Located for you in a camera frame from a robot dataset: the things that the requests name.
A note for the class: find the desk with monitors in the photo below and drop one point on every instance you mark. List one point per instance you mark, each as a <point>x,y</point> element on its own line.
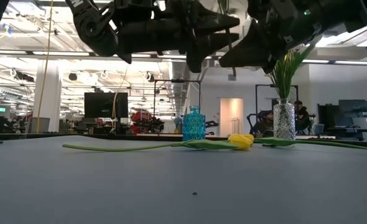
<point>354,112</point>

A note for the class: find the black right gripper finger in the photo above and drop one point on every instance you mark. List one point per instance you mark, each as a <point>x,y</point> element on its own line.
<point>249,53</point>

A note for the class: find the yellow tulip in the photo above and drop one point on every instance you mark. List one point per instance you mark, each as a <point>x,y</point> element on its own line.
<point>238,142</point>
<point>273,142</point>

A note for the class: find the clear glass vase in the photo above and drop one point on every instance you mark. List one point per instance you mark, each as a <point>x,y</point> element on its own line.
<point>284,121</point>

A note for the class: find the red equipment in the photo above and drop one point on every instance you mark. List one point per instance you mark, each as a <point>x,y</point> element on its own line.
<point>140,118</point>

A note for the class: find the black monitor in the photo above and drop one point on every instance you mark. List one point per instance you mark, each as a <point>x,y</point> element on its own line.
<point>105,105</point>

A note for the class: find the black rig frame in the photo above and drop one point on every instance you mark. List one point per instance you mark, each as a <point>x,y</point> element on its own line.
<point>177,81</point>
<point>257,105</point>

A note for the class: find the lit doorway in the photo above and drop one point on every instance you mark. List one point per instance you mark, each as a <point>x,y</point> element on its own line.
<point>231,115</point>

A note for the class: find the person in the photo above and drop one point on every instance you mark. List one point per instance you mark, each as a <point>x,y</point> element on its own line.
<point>264,123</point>
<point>301,115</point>

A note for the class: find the white pillar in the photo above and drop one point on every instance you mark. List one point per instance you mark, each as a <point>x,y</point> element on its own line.
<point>48,99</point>

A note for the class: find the grey trash bin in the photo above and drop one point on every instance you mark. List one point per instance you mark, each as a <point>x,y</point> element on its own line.
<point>40,126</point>

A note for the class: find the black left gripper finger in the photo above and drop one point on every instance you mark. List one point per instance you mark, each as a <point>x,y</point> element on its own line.
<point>208,42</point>
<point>217,21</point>

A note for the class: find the green exit sign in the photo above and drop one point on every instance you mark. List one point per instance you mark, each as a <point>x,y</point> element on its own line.
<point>2,109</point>

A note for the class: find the wall vent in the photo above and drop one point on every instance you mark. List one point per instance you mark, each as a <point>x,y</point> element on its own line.
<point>232,77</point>

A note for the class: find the blue glass vase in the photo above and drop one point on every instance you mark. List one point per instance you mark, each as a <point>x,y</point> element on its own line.
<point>194,127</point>

